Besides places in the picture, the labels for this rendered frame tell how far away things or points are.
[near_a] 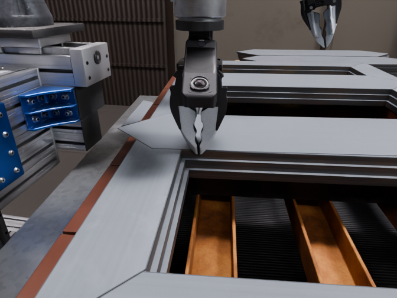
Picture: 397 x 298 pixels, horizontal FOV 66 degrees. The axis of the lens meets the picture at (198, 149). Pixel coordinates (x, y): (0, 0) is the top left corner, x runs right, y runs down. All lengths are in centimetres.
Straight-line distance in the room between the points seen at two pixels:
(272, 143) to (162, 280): 34
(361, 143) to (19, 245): 67
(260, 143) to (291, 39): 271
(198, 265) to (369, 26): 302
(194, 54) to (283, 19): 279
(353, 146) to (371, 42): 280
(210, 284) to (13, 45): 75
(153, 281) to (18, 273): 36
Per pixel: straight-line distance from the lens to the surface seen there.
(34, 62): 87
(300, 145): 57
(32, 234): 71
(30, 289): 39
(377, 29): 337
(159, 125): 63
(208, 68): 42
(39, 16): 89
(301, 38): 324
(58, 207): 76
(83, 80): 81
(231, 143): 55
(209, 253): 59
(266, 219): 89
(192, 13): 45
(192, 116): 49
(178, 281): 31
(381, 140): 66
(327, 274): 60
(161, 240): 37
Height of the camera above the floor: 110
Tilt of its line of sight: 26 degrees down
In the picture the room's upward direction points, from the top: straight up
